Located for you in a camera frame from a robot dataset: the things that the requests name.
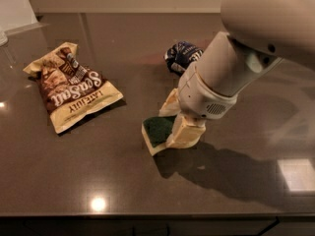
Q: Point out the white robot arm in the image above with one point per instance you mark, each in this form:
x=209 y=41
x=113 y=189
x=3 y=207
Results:
x=258 y=35

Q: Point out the crumpled blue chip bag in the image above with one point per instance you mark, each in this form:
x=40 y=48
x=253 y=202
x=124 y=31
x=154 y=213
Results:
x=181 y=55

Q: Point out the brown sea salt chip bag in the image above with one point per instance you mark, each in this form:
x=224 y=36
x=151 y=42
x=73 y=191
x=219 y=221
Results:
x=69 y=90

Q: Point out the green and yellow sponge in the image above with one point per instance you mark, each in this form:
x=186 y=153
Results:
x=155 y=131

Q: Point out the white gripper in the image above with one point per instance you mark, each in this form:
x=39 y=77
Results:
x=199 y=97

